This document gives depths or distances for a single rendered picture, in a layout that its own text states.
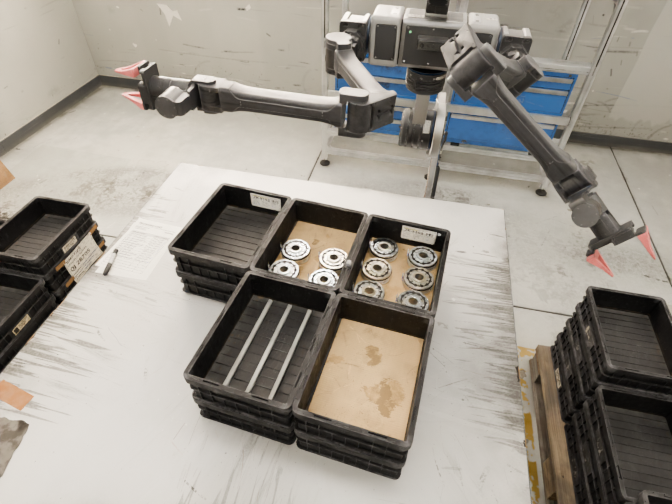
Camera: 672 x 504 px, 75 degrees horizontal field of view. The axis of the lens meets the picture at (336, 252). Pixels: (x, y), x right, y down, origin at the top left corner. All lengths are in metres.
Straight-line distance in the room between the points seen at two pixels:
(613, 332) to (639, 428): 0.37
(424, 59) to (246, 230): 0.87
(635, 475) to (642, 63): 3.13
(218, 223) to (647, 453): 1.77
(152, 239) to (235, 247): 0.44
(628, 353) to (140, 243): 2.00
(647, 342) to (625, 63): 2.58
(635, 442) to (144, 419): 1.68
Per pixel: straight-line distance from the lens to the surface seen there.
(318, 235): 1.68
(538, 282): 2.92
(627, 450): 2.01
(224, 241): 1.69
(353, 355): 1.34
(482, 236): 1.99
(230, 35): 4.38
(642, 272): 3.32
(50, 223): 2.63
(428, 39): 1.52
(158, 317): 1.68
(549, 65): 3.18
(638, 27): 4.18
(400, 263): 1.59
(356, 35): 1.53
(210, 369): 1.35
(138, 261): 1.90
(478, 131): 3.34
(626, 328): 2.19
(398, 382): 1.31
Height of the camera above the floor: 1.96
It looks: 44 degrees down
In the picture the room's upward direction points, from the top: 2 degrees clockwise
